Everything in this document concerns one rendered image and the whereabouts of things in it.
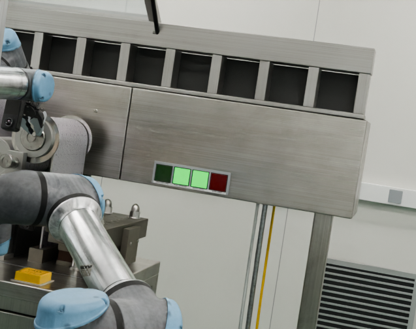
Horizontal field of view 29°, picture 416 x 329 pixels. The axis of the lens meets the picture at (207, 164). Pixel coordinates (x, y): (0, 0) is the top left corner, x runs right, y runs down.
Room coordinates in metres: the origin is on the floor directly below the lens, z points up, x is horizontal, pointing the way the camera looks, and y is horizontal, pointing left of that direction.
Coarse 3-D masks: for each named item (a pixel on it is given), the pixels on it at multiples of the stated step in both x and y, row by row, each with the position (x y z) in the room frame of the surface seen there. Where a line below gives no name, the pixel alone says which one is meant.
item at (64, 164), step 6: (54, 156) 2.33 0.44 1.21; (60, 156) 2.37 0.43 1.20; (66, 156) 2.41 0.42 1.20; (72, 156) 2.46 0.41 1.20; (78, 156) 2.51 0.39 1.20; (84, 156) 2.55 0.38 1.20; (54, 162) 2.34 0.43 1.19; (60, 162) 2.38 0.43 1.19; (66, 162) 2.42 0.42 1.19; (72, 162) 2.47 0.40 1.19; (78, 162) 2.51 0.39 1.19; (54, 168) 2.34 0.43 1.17; (60, 168) 2.39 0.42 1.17; (66, 168) 2.43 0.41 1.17; (72, 168) 2.47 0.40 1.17; (78, 168) 2.52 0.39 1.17
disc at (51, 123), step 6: (48, 120) 2.33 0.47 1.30; (54, 126) 2.33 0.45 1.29; (12, 132) 2.36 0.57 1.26; (54, 132) 2.33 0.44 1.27; (12, 138) 2.36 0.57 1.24; (54, 138) 2.33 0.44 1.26; (12, 144) 2.36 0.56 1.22; (54, 144) 2.32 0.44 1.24; (18, 150) 2.35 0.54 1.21; (54, 150) 2.32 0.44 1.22; (42, 156) 2.33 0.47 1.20; (48, 156) 2.33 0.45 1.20; (30, 162) 2.34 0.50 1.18; (36, 162) 2.34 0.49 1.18; (42, 162) 2.33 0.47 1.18
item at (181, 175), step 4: (176, 168) 2.57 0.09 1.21; (180, 168) 2.56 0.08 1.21; (176, 172) 2.57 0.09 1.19; (180, 172) 2.56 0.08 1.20; (184, 172) 2.56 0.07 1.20; (188, 172) 2.56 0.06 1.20; (176, 176) 2.57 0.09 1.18; (180, 176) 2.56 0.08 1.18; (184, 176) 2.56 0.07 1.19; (188, 176) 2.56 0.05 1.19; (176, 180) 2.56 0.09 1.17; (180, 180) 2.56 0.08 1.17; (184, 180) 2.56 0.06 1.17; (188, 180) 2.56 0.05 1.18; (184, 184) 2.56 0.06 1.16
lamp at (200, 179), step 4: (196, 172) 2.55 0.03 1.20; (200, 172) 2.55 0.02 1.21; (204, 172) 2.54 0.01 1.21; (196, 176) 2.55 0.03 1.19; (200, 176) 2.55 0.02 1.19; (204, 176) 2.54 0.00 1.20; (192, 180) 2.55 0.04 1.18; (196, 180) 2.55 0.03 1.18; (200, 180) 2.55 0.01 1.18; (204, 180) 2.54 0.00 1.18; (192, 184) 2.55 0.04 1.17; (196, 184) 2.55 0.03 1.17; (200, 184) 2.55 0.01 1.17; (204, 184) 2.54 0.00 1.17
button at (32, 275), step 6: (18, 270) 2.05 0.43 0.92; (24, 270) 2.06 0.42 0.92; (30, 270) 2.07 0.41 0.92; (36, 270) 2.09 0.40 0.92; (42, 270) 2.10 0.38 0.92; (18, 276) 2.04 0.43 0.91; (24, 276) 2.04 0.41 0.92; (30, 276) 2.03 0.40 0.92; (36, 276) 2.03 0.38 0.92; (42, 276) 2.04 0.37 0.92; (48, 276) 2.08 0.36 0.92; (30, 282) 2.03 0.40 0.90; (36, 282) 2.03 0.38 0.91; (42, 282) 2.05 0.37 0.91
